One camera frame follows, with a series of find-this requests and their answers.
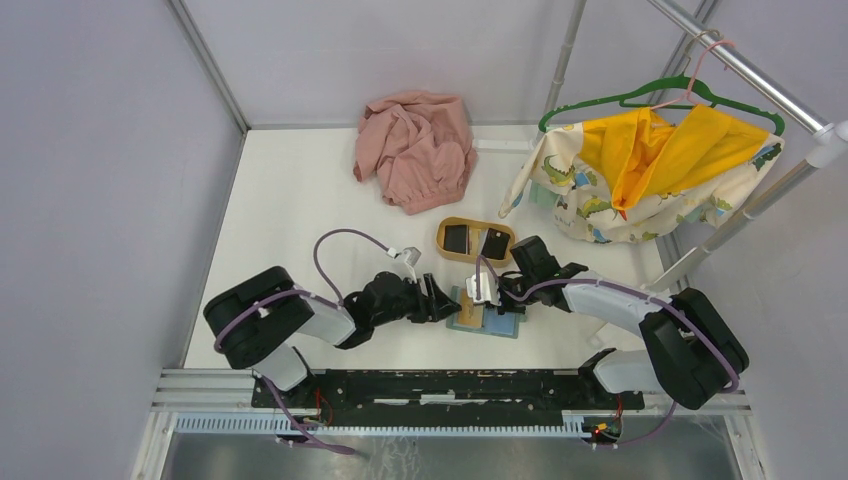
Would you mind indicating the gold card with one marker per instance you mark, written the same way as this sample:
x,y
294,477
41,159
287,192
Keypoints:
x,y
471,315

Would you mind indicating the black card in tray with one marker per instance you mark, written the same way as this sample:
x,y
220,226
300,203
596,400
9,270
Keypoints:
x,y
495,244
456,239

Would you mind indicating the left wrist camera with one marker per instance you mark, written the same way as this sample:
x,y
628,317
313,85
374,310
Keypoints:
x,y
404,261

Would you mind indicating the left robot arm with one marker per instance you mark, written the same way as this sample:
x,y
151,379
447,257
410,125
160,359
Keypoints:
x,y
253,321

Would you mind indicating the dinosaur print yellow garment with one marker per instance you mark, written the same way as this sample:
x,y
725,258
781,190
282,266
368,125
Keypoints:
x,y
634,177

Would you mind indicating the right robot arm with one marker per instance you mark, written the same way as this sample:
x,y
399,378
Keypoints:
x,y
689,352

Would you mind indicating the pink clothes hanger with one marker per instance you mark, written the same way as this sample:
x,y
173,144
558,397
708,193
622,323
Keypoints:
x,y
692,81

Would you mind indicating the green leather card holder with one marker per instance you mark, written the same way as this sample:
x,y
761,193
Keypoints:
x,y
494,323

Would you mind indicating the pink crumpled cloth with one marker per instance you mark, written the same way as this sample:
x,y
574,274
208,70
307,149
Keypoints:
x,y
418,145

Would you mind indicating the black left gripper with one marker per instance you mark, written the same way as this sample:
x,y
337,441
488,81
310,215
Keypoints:
x,y
426,311

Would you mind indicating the tan oval tray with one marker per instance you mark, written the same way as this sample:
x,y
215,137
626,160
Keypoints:
x,y
477,230

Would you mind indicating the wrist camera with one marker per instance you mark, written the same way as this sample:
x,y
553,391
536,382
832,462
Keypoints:
x,y
404,261
482,288

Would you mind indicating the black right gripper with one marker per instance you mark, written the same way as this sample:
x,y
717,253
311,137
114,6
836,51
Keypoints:
x,y
505,308

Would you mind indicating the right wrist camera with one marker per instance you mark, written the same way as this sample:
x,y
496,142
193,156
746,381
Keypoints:
x,y
482,288

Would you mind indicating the metal clothes rack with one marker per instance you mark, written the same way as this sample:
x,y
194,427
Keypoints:
x,y
830,139

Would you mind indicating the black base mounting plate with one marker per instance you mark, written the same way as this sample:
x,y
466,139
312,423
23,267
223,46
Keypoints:
x,y
458,398

